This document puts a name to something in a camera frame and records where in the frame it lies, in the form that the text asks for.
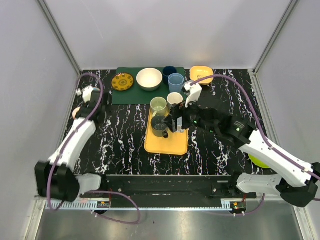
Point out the aluminium frame post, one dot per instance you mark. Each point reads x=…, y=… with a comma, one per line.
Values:
x=58, y=34
x=276, y=33

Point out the grey faceted mug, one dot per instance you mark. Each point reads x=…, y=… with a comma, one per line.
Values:
x=174, y=98

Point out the left aluminium frame post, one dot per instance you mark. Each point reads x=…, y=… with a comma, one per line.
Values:
x=58, y=34

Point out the right aluminium frame post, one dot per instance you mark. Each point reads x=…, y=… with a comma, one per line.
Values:
x=276, y=33

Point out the dark teal mug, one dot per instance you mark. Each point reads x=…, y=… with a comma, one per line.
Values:
x=159, y=128

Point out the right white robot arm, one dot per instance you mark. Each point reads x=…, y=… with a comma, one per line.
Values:
x=295, y=181

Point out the light blue plastic cup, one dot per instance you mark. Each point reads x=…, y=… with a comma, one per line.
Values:
x=176, y=82

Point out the yellow square bowl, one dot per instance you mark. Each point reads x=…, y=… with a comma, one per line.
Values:
x=199, y=72

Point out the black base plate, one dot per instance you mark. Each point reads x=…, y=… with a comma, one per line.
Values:
x=169, y=191

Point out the dark green mat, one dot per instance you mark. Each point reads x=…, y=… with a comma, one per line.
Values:
x=136, y=95

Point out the dark blue cup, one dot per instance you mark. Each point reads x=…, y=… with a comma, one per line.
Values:
x=166, y=72

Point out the pink mug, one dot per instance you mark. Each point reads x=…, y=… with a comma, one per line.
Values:
x=74, y=112

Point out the lime green plate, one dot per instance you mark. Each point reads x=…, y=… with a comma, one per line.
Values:
x=258, y=162

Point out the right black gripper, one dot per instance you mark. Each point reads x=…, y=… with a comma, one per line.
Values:
x=176, y=113

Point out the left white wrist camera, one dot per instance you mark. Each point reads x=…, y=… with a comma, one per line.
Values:
x=87, y=92

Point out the orange plastic tray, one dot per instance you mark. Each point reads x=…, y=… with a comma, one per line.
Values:
x=175, y=144

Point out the yellow patterned plate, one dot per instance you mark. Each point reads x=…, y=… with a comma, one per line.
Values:
x=122, y=82

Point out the white bowl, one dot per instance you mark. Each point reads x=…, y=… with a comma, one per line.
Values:
x=149, y=79

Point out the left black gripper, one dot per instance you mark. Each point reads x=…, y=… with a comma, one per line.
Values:
x=105, y=99

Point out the sage green mug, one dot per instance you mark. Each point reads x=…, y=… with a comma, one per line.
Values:
x=158, y=106

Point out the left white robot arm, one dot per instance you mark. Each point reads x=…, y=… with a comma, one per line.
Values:
x=72, y=150

